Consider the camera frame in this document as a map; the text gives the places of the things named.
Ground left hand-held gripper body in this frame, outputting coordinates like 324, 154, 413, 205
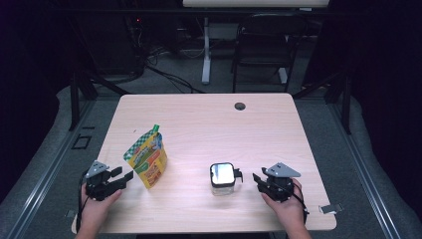
85, 160, 122, 202

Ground white desk leg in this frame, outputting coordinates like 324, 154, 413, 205
201, 17, 213, 86

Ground white desk foot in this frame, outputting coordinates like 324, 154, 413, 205
277, 67, 289, 85

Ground aluminium floor rail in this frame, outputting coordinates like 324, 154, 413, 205
5, 99, 98, 239
326, 102, 403, 239

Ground black metal stand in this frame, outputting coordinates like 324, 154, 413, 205
292, 70, 353, 135
68, 70, 131, 131

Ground right hand-held gripper cable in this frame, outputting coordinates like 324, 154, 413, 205
291, 181, 311, 224

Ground yellow snack pouch green spout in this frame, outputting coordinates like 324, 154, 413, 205
122, 123, 168, 190

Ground person's left hand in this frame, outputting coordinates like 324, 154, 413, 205
80, 183, 123, 231

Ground person's right hand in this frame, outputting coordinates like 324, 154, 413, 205
260, 178, 309, 231

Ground clear square jar black lid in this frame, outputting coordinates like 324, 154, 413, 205
208, 161, 245, 197

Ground black folding chair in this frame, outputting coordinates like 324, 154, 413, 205
230, 13, 309, 95

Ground hand-held gripper cable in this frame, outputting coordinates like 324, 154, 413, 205
75, 172, 92, 234
291, 181, 311, 224

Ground left hand-held gripper cable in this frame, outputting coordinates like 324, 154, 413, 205
75, 172, 92, 234

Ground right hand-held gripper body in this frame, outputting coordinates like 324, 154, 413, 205
261, 161, 303, 203

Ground black floor cables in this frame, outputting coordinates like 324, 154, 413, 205
144, 49, 206, 95

